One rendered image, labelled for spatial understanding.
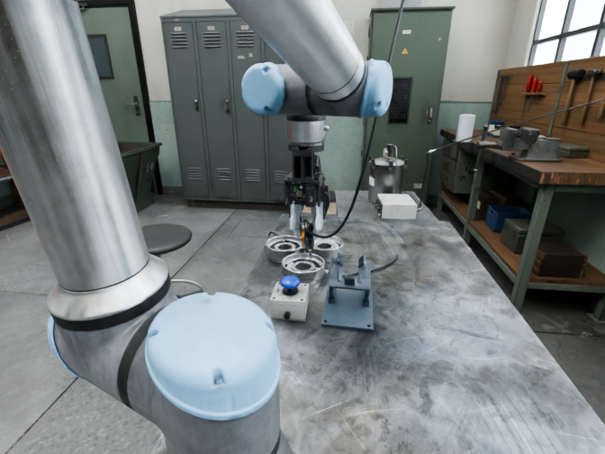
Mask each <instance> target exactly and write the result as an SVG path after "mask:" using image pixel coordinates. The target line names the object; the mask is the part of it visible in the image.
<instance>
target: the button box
mask: <svg viewBox="0 0 605 454"><path fill-rule="evenodd" d="M308 304H309V284H300V285H299V286H298V287H296V288H294V289H293V291H287V288H283V287H282V286H281V285H280V282H276V284H275V289H274V291H273V294H272V296H271V298H270V315H271V319H278V320H290V321H302V322H305V318H306V314H307V309H308Z"/></svg>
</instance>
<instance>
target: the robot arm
mask: <svg viewBox="0 0 605 454"><path fill-rule="evenodd" d="M224 1H225V2H226V3H227V4H228V5H229V6H230V7H231V8H232V9H233V10H234V11H235V12H236V13H237V14H238V15H239V16H240V17H241V18H242V19H243V20H244V21H245V22H246V23H247V24H248V25H249V26H250V27H251V28H252V29H253V30H254V31H255V32H256V33H257V34H258V35H259V36H260V37H261V38H262V39H263V40H264V41H265V43H266V44H267V45H268V46H269V47H270V48H271V49H272V50H273V51H274V52H275V53H276V54H277V55H278V56H279V57H280V58H281V59H282V60H283V61H284V62H285V63H286V64H274V63H271V62H266V63H259V64H255V65H253V66H252V67H250V68H249V69H248V70H247V71H246V73H245V75H244V77H243V79H242V84H241V91H242V97H243V100H244V102H245V104H246V106H247V107H248V109H249V110H250V111H252V112H253V113H255V114H259V115H266V116H274V115H276V114H286V139H287V141H288V142H289V143H288V150H289V151H291V152H292V155H293V173H292V172H290V173H289V175H288V176H287V177H286V178H285V179H284V205H286V207H287V210H288V212H289V220H290V230H293V233H294V234H295V236H296V238H297V239H298V240H299V241H300V236H301V230H302V226H301V222H302V217H301V213H302V211H303V205H304V204H305V206H306V207H310V208H311V212H312V215H313V221H312V225H313V231H312V232H313V233H316V234H320V232H321V228H322V225H323V223H324V220H325V217H326V214H327V211H328V209H329V206H330V193H329V186H325V184H324V181H325V180H326V178H325V176H324V174H322V170H321V160H320V156H319V155H314V152H320V151H324V143H323V142H324V141H325V131H328V130H329V126H324V124H325V123H326V121H325V120H326V116H343V117H358V118H359V119H361V118H362V117H379V116H382V115H383V114H384V113H385V112H386V111H387V109H388V107H389V104H390V101H391V97H392V91H393V73H392V69H391V67H390V65H389V64H388V63H387V62H386V61H383V60H373V59H370V60H364V58H363V57H362V55H361V53H360V51H359V49H358V48H357V46H356V44H355V43H354V41H353V39H352V37H351V36H350V34H349V32H348V29H347V28H346V26H345V24H344V23H343V22H342V20H341V18H340V16H339V14H338V12H337V10H336V9H335V7H334V5H333V3H332V2H331V1H330V0H224ZM0 150H1V152H2V154H3V157H4V159H5V162H6V165H7V167H8V168H9V171H10V173H11V175H12V178H13V180H14V183H15V185H16V187H17V189H18V192H19V194H20V196H21V198H22V200H23V203H24V206H25V208H26V210H27V213H28V215H29V216H30V219H31V221H32V225H33V227H34V229H35V231H36V233H37V235H38V237H39V240H40V242H41V246H42V247H43V249H44V251H45V254H46V256H47V258H48V261H49V263H50V266H51V268H52V270H53V272H54V275H55V277H56V279H57V281H58V282H57V284H56V285H55V286H54V287H53V288H52V290H51V291H50V294H49V296H48V300H47V304H48V307H49V310H50V314H51V317H50V318H49V321H48V329H47V333H48V340H49V344H50V348H51V350H52V352H53V353H54V355H55V356H56V357H57V359H58V360H59V362H60V363H61V364H62V365H63V366H64V367H65V368H66V369H67V370H68V371H69V372H70V373H72V374H73V375H75V376H77V377H80V378H82V379H84V380H86V381H88V382H90V383H91V384H93V385H95V386H97V387H98V388H100V389H101V390H103V391H104V392H106V393H107V394H108V395H110V396H112V397H113V398H115V399H116V400H118V401H119V402H121V403H123V404H125V405H126V406H128V407H129V408H131V409H132V410H133V411H134V412H136V413H138V414H140V415H141V416H143V417H144V418H146V419H147V420H149V421H150V422H153V423H154V424H156V425H157V426H158V427H159V429H160V430H161V431H162V432H163V434H164V438H165V442H166V446H167V454H293V451H292V449H291V447H290V445H289V443H288V441H287V439H286V437H285V435H284V433H283V432H282V430H281V423H280V395H279V377H280V372H281V360H280V354H279V350H278V348H277V343H276V335H275V329H274V326H273V324H272V323H271V321H270V319H269V318H268V316H267V315H266V313H265V312H264V311H263V310H262V309H261V308H259V307H258V306H257V305H256V304H254V303H252V302H251V301H249V300H248V299H246V298H243V297H241V296H238V295H233V294H228V293H221V292H217V293H216V294H215V295H208V294H207V293H199V294H194V295H188V296H185V297H183V298H180V299H179V298H177V297H176V295H175V293H174V289H173V287H172V283H171V279H170V275H169V272H168V268H167V264H166V263H165V261H164V260H162V259H161V258H158V257H156V256H154V255H151V254H149V253H148V249H147V246H146V242H145V240H144V236H143V233H142V229H141V227H140V221H139V217H138V214H137V211H136V207H135V204H134V201H133V198H132V194H131V189H130V186H129V182H128V179H127V176H126V172H125V169H124V165H123V163H122V157H121V153H120V151H119V147H118V144H117V140H116V137H115V134H114V130H113V125H112V122H111V118H110V115H109V112H108V109H107V105H106V102H105V99H104V93H103V89H102V87H101V83H100V80H99V76H98V74H97V70H96V67H95V62H94V58H93V54H92V51H91V48H90V45H89V41H88V38H87V35H86V29H85V26H84V23H83V19H82V16H81V13H80V10H79V6H78V0H0ZM285 187H286V192H285Z"/></svg>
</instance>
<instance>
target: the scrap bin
mask: <svg viewBox="0 0 605 454"><path fill-rule="evenodd" d="M117 144H118V147H119V151H120V153H121V157H122V163H123V165H124V169H125V172H126V176H127V179H128V182H129V186H130V189H131V194H132V198H133V201H134V204H135V207H136V211H137V213H138V212H140V211H142V210H144V209H145V208H147V207H149V206H150V205H152V204H154V203H155V200H154V195H153V193H150V189H151V183H152V178H153V174H154V170H155V166H156V162H157V158H158V155H159V146H162V142H138V141H117Z"/></svg>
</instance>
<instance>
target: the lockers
mask: <svg viewBox="0 0 605 454"><path fill-rule="evenodd" d="M159 18H160V21H161V29H162V35H163V42H164V49H165V56H166V63H167V76H168V83H169V90H170V97H171V104H172V111H173V118H174V125H175V132H176V145H177V152H178V159H179V166H180V173H181V179H182V187H183V194H184V199H186V200H187V201H188V207H205V208H227V209H249V210H271V211H288V210H287V207H286V205H284V179H285V178H286V177H287V176H288V175H289V173H290V172H292V173H293V155H292V152H291V151H289V150H288V143H289V142H288V141H287V139H286V114H276V115H274V116H266V115H259V114H256V113H253V112H252V111H250V110H249V109H248V107H247V106H246V104H245V102H244V100H243V97H242V91H241V84H242V79H243V77H244V75H245V73H246V71H247V70H248V69H249V68H250V67H252V66H253V65H255V64H259V63H266V62H271V63H274V64H286V63H285V62H284V61H283V60H282V59H281V58H280V57H279V56H278V55H277V54H276V53H275V52H274V51H273V50H272V49H271V48H270V47H269V46H268V45H267V44H266V43H265V41H264V40H263V39H262V38H261V37H260V36H259V35H258V34H257V33H256V32H255V31H254V30H253V29H252V28H251V27H250V26H249V25H248V24H247V23H246V22H245V21H244V20H243V19H242V18H241V17H240V16H239V15H238V14H237V13H236V12H235V11H234V10H233V9H232V8H231V9H200V10H180V11H177V12H173V13H170V14H164V15H160V16H159ZM227 106H228V107H229V110H230V112H229V113H226V107H227ZM228 107H227V110H228Z"/></svg>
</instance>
